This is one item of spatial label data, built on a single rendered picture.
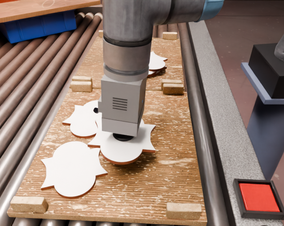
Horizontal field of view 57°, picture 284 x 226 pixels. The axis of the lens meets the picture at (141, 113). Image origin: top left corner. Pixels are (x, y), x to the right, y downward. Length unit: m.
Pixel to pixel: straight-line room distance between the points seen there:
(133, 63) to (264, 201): 0.35
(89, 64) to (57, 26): 0.39
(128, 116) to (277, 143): 0.83
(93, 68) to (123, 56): 0.53
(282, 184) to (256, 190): 1.35
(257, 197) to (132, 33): 0.38
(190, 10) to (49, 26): 0.92
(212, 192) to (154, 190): 0.12
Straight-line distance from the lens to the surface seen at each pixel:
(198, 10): 0.43
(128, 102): 0.42
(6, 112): 0.82
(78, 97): 0.77
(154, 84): 0.80
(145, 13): 0.37
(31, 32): 1.25
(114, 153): 0.48
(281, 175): 1.97
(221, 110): 0.76
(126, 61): 0.39
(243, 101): 2.54
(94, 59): 0.97
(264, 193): 0.57
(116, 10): 0.37
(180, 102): 0.73
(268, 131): 1.13
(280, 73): 0.93
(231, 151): 0.64
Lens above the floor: 1.35
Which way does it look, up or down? 37 degrees down
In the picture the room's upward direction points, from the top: straight up
